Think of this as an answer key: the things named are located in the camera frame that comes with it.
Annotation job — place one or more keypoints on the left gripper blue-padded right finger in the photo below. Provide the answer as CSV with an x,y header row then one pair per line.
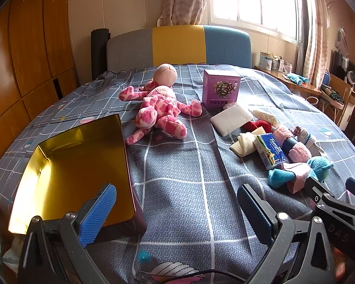
x,y
261,216

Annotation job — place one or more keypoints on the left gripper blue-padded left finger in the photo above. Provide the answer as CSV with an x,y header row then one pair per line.
x,y
93,214

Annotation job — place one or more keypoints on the teal plush bear pink dress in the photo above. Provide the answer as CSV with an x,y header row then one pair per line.
x,y
294,175

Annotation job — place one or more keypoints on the gold metal tin tray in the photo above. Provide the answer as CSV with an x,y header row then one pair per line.
x,y
68,169

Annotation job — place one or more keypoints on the blue tissue packet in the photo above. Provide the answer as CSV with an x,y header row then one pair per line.
x,y
269,150

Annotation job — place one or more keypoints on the grey knitted sock blue stripe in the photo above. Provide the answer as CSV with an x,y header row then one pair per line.
x,y
309,141

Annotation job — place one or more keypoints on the cream knitted cloth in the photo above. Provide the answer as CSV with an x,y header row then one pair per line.
x,y
245,143

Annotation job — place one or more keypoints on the white sponge block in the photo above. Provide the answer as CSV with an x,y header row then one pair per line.
x,y
231,119

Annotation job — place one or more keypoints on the pink fuzzy sock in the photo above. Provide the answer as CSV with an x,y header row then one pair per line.
x,y
295,150

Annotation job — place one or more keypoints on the grey checkered bed quilt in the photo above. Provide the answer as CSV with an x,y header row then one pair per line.
x,y
186,188

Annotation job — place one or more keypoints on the wooden side desk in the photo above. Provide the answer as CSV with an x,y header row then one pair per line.
x,y
340,113

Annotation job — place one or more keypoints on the teal toy on desk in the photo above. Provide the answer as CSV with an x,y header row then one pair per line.
x,y
297,79

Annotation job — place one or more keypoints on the pink giraffe plush toy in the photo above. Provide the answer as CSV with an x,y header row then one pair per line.
x,y
160,107

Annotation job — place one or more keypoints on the purple cardboard box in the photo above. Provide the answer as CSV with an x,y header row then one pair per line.
x,y
220,87

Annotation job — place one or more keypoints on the metal tins on desk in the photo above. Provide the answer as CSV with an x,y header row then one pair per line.
x,y
271,62

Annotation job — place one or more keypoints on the wooden wardrobe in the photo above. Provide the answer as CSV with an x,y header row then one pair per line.
x,y
36,62

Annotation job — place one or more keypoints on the grey yellow blue headboard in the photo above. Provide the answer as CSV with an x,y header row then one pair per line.
x,y
179,45

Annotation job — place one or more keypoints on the black rolled mat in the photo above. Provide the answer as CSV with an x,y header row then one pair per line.
x,y
99,39

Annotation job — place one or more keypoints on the pink patterned curtain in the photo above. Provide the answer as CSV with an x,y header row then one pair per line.
x,y
181,12

